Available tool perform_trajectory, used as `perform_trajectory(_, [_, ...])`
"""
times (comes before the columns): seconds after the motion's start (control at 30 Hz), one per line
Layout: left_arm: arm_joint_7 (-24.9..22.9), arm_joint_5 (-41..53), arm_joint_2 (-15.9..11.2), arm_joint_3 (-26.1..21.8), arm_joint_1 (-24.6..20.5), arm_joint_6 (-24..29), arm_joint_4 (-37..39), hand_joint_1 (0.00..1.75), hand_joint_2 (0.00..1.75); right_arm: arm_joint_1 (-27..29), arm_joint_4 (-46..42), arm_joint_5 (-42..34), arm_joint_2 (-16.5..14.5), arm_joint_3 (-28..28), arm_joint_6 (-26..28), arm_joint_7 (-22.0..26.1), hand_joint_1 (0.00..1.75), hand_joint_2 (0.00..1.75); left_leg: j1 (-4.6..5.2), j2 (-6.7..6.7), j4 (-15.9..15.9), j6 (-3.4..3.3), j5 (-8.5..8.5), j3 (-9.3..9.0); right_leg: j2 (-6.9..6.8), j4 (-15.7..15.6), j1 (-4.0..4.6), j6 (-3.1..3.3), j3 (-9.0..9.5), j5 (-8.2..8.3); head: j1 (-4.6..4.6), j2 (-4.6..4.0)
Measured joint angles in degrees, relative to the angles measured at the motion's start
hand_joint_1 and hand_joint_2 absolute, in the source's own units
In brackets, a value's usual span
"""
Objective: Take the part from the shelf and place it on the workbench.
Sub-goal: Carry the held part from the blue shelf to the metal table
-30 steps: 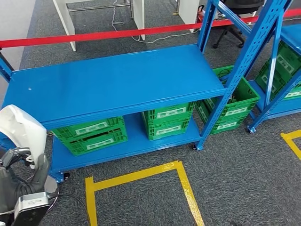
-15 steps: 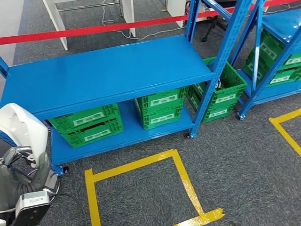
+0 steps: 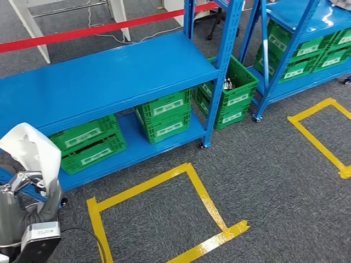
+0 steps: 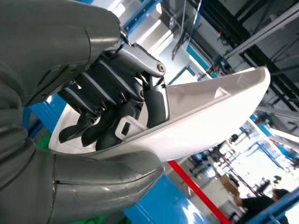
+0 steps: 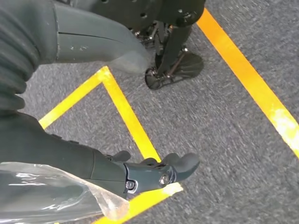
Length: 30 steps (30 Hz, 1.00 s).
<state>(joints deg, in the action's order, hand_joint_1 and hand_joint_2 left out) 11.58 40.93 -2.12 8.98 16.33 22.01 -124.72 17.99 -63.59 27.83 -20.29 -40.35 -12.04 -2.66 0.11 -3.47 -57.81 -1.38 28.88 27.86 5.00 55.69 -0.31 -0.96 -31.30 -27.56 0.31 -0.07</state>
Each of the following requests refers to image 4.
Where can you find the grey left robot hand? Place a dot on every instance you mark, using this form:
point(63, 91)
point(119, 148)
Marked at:
point(47, 31)

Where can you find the green plastic crate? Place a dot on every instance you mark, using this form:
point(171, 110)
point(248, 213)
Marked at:
point(43, 140)

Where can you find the brown cardboard box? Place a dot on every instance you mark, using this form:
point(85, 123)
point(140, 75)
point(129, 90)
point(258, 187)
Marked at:
point(227, 184)

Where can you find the person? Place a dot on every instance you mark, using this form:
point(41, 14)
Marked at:
point(257, 205)

